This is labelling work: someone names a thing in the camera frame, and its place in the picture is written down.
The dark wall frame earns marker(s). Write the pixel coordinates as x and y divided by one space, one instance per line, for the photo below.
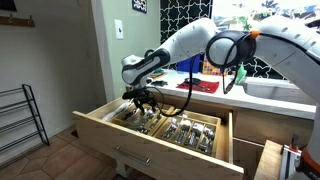
6 5

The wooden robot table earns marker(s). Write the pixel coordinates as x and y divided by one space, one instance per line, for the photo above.
268 163

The white light switch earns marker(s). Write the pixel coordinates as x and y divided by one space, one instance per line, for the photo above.
118 29

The wooden coat hook rail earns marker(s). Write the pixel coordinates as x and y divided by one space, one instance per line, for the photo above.
16 21

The orange black clamp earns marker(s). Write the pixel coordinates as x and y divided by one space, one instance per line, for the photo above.
310 168
294 141

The blue cutting board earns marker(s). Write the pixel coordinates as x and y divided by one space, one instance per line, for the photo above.
183 65

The wooden drawer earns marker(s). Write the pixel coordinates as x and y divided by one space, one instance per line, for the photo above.
166 160

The wooden trivet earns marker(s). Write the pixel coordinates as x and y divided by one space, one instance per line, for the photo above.
160 75

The red cloth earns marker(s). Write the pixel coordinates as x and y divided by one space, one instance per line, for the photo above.
213 87

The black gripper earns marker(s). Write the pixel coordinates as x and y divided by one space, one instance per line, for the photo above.
143 97

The wooden spoon organizer tray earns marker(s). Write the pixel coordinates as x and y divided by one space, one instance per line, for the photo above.
166 113

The wooden fork organizer tray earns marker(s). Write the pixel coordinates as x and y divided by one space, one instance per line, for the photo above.
218 133

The steel table knife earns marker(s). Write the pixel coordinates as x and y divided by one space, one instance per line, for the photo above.
198 86
201 88

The aluminium base frame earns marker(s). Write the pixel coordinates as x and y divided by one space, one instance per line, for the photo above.
288 163

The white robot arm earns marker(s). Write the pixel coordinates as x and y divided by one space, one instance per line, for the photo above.
200 36

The steel sink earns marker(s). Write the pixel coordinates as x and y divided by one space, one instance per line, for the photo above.
276 93

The black flat trivet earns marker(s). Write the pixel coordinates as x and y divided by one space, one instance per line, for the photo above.
161 83

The wooden base cabinet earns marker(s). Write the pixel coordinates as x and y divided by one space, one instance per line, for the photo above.
266 126

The clear plastic packaging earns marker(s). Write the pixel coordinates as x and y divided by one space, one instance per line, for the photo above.
115 112

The black metal shoe rack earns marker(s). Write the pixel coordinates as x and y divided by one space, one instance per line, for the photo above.
33 110

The green sponge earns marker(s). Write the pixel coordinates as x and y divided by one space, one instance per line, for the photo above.
240 75

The framed patterned picture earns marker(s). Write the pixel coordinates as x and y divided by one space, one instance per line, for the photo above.
139 5

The black spoon rest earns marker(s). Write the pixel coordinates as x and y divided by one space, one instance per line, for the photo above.
195 80

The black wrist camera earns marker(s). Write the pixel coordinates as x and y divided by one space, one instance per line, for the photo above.
128 95

